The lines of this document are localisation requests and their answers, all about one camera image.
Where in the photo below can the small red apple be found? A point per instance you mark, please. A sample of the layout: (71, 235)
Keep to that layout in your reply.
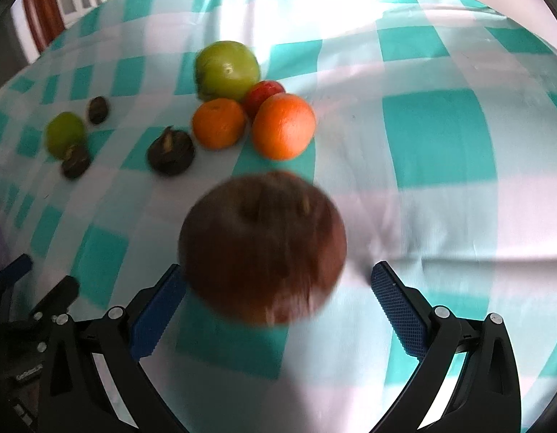
(260, 94)

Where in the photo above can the brown wooden furniture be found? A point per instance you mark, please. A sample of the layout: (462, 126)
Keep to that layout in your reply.
(44, 4)

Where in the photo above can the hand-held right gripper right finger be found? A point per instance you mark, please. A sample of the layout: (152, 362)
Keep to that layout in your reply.
(398, 311)

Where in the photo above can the dark red apple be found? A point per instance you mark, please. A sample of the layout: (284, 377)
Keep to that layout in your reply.
(260, 248)

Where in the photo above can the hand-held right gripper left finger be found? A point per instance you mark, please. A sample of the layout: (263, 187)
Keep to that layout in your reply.
(156, 313)

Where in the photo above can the large green apple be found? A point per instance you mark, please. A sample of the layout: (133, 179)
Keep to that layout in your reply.
(226, 70)

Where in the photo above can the teal white checkered tablecloth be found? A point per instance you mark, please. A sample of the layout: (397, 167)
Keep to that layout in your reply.
(441, 144)

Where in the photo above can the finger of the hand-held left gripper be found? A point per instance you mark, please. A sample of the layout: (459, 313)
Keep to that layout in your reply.
(57, 297)
(14, 269)

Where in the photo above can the small green fruit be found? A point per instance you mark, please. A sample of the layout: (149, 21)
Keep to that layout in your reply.
(63, 131)

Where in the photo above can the large dark water chestnut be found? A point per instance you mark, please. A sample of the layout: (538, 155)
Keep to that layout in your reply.
(171, 153)

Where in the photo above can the small dark water chestnut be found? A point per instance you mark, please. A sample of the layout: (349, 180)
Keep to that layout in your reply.
(99, 109)
(76, 163)

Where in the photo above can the small orange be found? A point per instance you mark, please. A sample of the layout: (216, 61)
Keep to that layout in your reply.
(218, 124)

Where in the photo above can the large orange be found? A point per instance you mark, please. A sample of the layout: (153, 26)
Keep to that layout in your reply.
(284, 127)

